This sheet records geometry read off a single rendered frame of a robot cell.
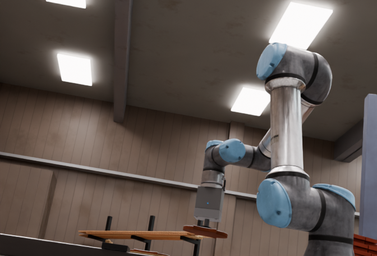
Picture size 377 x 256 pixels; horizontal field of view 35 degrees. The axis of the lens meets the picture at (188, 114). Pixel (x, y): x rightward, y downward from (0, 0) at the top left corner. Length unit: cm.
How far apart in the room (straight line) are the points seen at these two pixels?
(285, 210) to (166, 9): 787
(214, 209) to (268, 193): 48
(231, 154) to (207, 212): 22
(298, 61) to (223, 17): 753
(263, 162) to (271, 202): 48
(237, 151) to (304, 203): 46
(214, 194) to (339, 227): 55
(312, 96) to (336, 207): 38
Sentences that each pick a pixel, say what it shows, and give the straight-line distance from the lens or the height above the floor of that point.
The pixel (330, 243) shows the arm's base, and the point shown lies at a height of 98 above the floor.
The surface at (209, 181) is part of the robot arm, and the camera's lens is 204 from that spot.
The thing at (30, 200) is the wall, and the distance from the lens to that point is 1202.
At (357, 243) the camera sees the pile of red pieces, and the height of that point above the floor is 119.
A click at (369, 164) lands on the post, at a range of 406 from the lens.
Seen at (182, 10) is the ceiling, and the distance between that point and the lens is 924.
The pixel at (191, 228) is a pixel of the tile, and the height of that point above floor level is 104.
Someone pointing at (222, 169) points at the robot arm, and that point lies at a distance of 206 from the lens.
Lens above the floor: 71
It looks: 20 degrees up
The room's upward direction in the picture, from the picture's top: 9 degrees clockwise
